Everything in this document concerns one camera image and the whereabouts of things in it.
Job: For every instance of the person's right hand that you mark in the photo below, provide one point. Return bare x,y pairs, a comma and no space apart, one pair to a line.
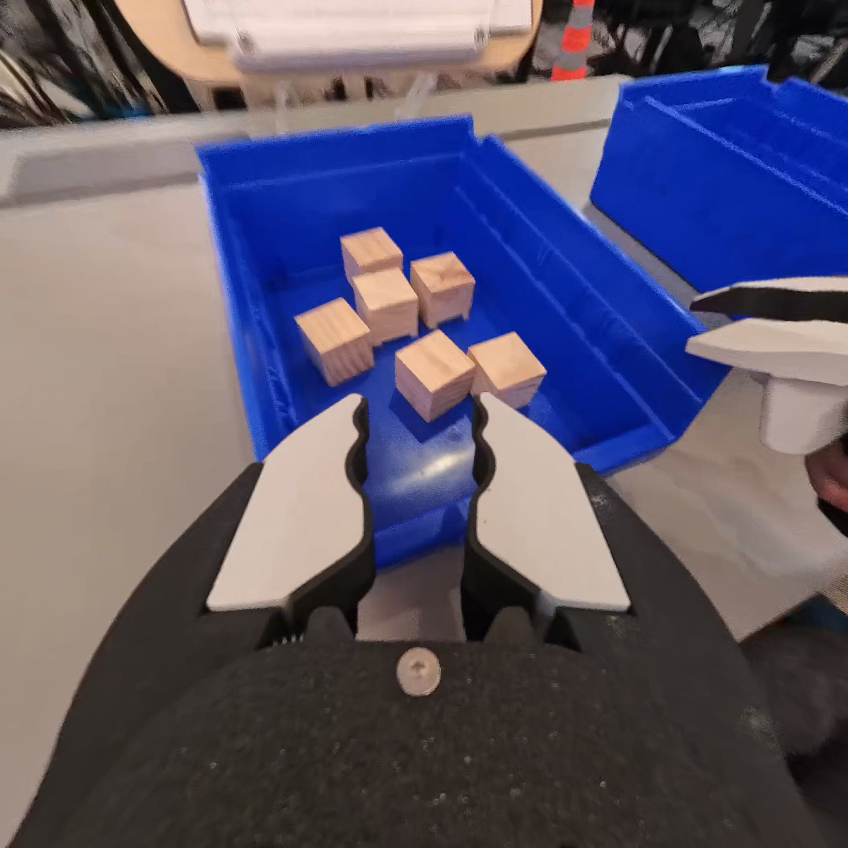
833,474

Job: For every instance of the person's body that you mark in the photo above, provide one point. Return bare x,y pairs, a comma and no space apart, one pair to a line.
801,729

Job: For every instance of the grey desk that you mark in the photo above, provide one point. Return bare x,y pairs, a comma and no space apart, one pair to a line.
99,397

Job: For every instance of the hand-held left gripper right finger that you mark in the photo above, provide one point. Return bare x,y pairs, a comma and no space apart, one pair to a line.
543,523

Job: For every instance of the orange traffic cone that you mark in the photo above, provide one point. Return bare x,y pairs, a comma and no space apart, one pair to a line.
575,46

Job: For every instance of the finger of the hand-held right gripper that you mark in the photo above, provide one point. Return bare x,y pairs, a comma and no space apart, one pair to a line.
782,351
795,298

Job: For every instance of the blue plastic bin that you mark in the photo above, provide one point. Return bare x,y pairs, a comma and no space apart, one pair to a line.
729,199
596,371

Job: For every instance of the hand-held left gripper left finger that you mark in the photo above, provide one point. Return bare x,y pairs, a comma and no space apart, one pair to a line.
291,517

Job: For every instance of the wooden board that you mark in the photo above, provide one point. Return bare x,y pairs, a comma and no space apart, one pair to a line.
152,40

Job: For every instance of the cluster of wooden cubes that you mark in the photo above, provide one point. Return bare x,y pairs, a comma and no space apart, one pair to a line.
384,305

